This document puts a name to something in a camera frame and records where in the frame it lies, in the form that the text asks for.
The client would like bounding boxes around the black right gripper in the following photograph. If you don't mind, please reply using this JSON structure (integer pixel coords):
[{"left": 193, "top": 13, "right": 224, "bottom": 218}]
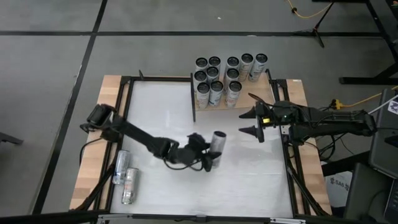
[{"left": 238, "top": 101, "right": 304, "bottom": 144}]

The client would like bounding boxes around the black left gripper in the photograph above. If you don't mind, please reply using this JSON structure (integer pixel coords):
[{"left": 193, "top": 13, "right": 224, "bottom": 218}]
[{"left": 170, "top": 133, "right": 223, "bottom": 172}]

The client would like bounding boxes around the white Celsius beverage can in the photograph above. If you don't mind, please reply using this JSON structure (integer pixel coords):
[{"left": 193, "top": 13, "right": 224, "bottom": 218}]
[
  {"left": 207, "top": 130, "right": 228, "bottom": 169},
  {"left": 238, "top": 52, "right": 254, "bottom": 82}
]

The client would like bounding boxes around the white Celsius Peach Vibe can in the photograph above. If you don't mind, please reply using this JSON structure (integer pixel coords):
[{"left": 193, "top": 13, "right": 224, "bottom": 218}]
[
  {"left": 226, "top": 55, "right": 241, "bottom": 71},
  {"left": 226, "top": 80, "right": 243, "bottom": 108}
]

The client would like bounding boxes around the white Celsius Arctic Vibe can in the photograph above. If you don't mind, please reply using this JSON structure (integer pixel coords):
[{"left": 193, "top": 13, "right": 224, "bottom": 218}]
[
  {"left": 112, "top": 149, "right": 131, "bottom": 185},
  {"left": 208, "top": 55, "right": 222, "bottom": 71},
  {"left": 210, "top": 80, "right": 224, "bottom": 107},
  {"left": 205, "top": 65, "right": 220, "bottom": 82},
  {"left": 248, "top": 53, "right": 269, "bottom": 83}
]

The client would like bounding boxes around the Celsius can with red band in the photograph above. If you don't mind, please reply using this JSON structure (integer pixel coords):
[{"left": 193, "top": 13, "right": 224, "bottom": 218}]
[{"left": 224, "top": 68, "right": 240, "bottom": 86}]

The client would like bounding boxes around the wooden tray board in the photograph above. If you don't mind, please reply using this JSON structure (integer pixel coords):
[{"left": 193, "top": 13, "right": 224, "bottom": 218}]
[{"left": 188, "top": 72, "right": 277, "bottom": 123}]

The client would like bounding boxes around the white glossy table sheet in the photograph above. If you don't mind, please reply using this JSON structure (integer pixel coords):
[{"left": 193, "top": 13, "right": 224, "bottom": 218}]
[{"left": 110, "top": 80, "right": 295, "bottom": 218}]

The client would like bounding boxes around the white cardboard box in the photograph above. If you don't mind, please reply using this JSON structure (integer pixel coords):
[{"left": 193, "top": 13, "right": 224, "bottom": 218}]
[{"left": 325, "top": 170, "right": 354, "bottom": 208}]

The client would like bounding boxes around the black tripod stand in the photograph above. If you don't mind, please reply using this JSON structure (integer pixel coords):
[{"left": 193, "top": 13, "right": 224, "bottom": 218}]
[{"left": 294, "top": 1, "right": 335, "bottom": 49}]

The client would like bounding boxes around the dark grey chair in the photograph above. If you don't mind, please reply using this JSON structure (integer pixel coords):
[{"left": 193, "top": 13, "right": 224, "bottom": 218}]
[{"left": 343, "top": 163, "right": 392, "bottom": 220}]

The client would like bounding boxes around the grey computer case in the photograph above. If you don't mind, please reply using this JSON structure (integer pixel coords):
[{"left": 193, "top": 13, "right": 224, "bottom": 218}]
[{"left": 368, "top": 88, "right": 398, "bottom": 178}]

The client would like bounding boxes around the grey chair base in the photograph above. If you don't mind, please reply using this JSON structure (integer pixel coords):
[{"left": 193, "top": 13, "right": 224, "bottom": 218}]
[{"left": 0, "top": 132, "right": 24, "bottom": 146}]

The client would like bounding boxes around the yellow plug with cable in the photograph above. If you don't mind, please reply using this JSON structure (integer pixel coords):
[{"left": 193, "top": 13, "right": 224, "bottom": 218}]
[{"left": 331, "top": 83, "right": 398, "bottom": 109}]

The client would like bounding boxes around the thin yellow cable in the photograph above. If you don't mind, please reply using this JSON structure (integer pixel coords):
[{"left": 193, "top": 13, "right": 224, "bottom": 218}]
[{"left": 287, "top": 0, "right": 335, "bottom": 19}]

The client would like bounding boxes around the black desk frame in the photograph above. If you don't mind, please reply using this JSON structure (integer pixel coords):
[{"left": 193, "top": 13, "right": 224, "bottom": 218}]
[{"left": 312, "top": 0, "right": 398, "bottom": 86}]

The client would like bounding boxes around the white cable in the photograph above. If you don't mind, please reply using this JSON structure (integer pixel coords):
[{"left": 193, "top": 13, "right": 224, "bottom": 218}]
[{"left": 368, "top": 95, "right": 398, "bottom": 116}]

